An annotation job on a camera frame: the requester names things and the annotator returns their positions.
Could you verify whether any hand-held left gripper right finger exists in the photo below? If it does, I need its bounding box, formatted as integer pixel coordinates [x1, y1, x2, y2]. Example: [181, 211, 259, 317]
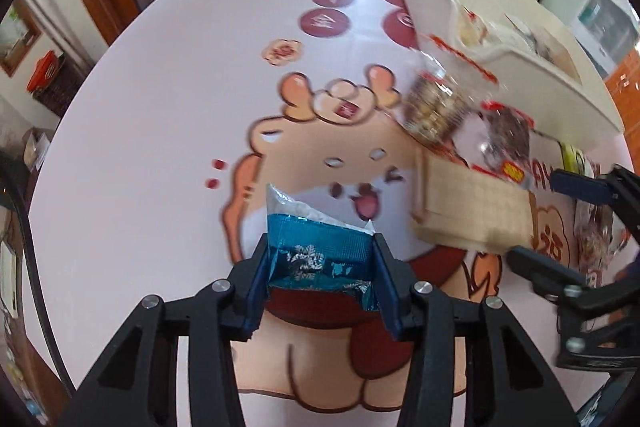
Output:
[372, 234, 576, 427]

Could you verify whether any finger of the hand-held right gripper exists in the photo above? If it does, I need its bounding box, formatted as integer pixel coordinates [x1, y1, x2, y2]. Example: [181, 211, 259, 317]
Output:
[507, 245, 640, 355]
[552, 164, 640, 238]

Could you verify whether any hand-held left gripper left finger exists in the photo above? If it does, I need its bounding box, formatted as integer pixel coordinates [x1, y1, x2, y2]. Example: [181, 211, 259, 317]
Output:
[60, 234, 271, 427]

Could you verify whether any clear brown snack packet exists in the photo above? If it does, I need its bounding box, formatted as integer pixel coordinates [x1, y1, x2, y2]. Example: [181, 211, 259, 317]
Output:
[572, 197, 630, 270]

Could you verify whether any blue foil chocolate packet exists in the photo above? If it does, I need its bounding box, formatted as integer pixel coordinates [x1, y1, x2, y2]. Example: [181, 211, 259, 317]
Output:
[265, 184, 377, 310]

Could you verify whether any white plastic tray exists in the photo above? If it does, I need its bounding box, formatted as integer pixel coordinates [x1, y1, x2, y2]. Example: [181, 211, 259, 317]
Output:
[402, 0, 626, 143]

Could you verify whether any dark brown snack packet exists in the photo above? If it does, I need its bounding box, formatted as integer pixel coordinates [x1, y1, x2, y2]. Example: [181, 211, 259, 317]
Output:
[470, 102, 538, 188]

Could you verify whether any tan and white snack packet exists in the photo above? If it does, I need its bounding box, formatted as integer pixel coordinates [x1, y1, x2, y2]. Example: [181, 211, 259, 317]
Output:
[412, 147, 533, 255]

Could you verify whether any clear nut bar packet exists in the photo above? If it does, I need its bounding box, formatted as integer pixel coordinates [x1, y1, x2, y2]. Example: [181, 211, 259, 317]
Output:
[400, 67, 481, 148]

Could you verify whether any clear rice crispy packet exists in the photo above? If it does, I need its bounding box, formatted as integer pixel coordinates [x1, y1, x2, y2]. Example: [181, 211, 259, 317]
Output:
[457, 7, 493, 48]

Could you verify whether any blue chair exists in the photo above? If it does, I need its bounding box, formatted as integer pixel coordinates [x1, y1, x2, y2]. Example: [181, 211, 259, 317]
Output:
[577, 377, 640, 427]

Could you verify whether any wooden sideboard cabinet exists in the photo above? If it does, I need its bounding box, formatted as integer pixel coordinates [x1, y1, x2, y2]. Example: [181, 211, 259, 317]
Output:
[602, 47, 640, 123]

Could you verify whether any printed pink tablecloth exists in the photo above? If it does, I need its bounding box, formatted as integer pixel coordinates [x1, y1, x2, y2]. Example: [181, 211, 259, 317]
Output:
[27, 0, 640, 413]

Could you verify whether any white storage organizer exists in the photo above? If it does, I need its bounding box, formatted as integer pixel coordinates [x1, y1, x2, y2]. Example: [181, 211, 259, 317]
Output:
[570, 0, 640, 78]

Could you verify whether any dark woven basket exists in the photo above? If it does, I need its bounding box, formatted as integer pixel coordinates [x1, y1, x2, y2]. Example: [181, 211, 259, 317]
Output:
[32, 57, 96, 118]

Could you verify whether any red plastic basket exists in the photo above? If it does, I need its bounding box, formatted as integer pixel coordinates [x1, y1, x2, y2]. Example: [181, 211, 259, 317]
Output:
[26, 51, 63, 95]

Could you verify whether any wooden frame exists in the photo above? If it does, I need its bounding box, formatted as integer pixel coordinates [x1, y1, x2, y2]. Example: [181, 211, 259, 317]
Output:
[0, 0, 43, 78]

